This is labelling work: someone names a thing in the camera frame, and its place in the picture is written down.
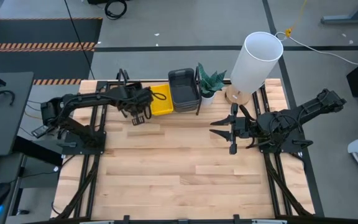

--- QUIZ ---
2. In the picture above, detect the dark gray side desk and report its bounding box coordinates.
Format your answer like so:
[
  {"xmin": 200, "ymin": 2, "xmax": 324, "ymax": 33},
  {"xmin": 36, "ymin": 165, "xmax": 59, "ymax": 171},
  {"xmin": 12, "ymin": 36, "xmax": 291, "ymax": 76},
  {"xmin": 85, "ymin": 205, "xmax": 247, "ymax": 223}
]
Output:
[{"xmin": 0, "ymin": 72, "xmax": 35, "ymax": 157}]

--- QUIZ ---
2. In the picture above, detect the long black taut cable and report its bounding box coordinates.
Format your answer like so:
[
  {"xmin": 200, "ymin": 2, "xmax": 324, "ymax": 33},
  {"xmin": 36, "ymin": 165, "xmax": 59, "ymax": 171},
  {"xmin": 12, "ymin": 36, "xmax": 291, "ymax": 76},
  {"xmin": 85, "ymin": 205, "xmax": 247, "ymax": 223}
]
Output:
[{"xmin": 63, "ymin": 0, "xmax": 95, "ymax": 80}]

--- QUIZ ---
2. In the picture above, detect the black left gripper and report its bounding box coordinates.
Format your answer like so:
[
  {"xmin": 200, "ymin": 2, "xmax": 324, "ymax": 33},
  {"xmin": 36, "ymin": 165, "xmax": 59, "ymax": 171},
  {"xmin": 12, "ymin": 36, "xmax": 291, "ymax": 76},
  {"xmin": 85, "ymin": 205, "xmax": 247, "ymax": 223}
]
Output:
[{"xmin": 121, "ymin": 83, "xmax": 154, "ymax": 126}]

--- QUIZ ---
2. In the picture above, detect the white shade wooden base lamp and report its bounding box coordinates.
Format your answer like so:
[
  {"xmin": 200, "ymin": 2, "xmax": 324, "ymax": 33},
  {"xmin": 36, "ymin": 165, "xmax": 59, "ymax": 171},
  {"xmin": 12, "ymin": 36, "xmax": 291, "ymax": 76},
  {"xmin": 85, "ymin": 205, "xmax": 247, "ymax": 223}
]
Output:
[{"xmin": 224, "ymin": 30, "xmax": 284, "ymax": 108}]

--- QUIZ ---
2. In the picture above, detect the yellow cord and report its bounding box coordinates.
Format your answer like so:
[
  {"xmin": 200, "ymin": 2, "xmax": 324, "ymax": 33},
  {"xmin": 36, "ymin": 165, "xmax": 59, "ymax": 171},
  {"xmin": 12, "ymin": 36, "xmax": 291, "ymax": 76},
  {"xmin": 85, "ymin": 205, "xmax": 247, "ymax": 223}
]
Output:
[{"xmin": 285, "ymin": 0, "xmax": 308, "ymax": 39}]

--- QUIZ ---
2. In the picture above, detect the wooden shelf with black frame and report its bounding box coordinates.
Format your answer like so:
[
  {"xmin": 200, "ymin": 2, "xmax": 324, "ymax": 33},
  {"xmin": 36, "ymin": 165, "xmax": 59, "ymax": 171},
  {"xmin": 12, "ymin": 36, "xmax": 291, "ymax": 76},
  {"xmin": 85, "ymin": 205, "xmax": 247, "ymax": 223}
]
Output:
[{"xmin": 116, "ymin": 67, "xmax": 203, "ymax": 118}]

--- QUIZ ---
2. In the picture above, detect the green plant in white pot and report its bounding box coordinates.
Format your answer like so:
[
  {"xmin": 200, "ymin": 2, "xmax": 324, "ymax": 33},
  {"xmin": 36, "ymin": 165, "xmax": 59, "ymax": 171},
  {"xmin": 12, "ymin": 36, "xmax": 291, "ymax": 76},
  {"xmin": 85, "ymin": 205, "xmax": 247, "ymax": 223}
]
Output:
[{"xmin": 197, "ymin": 62, "xmax": 228, "ymax": 106}]

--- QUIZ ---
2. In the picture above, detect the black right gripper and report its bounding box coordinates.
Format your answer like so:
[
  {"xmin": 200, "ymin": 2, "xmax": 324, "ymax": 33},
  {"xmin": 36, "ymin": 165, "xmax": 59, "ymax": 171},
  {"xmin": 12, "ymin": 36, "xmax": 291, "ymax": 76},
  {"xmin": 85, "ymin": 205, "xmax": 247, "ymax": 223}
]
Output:
[{"xmin": 209, "ymin": 103, "xmax": 259, "ymax": 156}]

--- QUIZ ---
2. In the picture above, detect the dark gray plastic basket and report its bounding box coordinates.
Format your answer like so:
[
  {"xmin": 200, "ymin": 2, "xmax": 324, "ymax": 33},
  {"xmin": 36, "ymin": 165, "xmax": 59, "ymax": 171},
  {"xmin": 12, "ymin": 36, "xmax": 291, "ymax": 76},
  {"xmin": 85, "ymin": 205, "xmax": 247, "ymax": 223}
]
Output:
[{"xmin": 167, "ymin": 67, "xmax": 200, "ymax": 113}]

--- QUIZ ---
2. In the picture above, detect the yellow slotted plastic basket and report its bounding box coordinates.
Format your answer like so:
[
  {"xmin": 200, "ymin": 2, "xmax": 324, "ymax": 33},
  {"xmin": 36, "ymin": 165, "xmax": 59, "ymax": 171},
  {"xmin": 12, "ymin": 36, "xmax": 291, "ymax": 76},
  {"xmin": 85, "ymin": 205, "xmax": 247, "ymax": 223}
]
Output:
[{"xmin": 149, "ymin": 83, "xmax": 174, "ymax": 116}]

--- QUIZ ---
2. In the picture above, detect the white power cable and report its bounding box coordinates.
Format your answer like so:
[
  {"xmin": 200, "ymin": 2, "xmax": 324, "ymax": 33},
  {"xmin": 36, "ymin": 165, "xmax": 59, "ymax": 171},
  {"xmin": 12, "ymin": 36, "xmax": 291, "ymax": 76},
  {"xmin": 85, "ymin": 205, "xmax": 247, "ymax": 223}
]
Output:
[{"xmin": 274, "ymin": 30, "xmax": 358, "ymax": 66}]

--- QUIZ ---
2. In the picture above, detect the black hazard striped floor mat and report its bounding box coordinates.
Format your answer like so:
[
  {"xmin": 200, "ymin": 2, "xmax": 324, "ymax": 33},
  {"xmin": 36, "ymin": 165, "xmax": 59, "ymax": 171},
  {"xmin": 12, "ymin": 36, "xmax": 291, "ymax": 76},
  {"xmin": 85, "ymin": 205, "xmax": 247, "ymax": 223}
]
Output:
[{"xmin": 0, "ymin": 17, "xmax": 104, "ymax": 80}]

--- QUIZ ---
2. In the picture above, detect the coiled black cable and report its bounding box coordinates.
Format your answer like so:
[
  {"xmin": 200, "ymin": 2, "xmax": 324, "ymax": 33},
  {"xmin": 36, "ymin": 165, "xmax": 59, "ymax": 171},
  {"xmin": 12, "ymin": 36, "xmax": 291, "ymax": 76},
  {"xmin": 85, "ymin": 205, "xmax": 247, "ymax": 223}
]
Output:
[{"xmin": 104, "ymin": 0, "xmax": 128, "ymax": 21}]

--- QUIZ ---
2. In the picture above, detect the gray metal desk foot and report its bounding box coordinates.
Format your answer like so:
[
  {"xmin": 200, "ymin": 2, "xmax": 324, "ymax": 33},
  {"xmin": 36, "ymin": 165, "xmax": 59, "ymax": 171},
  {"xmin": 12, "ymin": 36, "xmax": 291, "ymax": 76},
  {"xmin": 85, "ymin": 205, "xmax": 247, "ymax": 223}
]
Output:
[{"xmin": 319, "ymin": 0, "xmax": 358, "ymax": 25}]

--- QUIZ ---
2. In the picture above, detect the black aluminium rig frame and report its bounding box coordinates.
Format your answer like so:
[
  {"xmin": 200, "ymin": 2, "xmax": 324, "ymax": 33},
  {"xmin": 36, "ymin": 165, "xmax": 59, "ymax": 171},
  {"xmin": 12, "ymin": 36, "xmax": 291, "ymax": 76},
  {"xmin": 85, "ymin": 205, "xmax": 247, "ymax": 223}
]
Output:
[{"xmin": 50, "ymin": 79, "xmax": 316, "ymax": 224}]

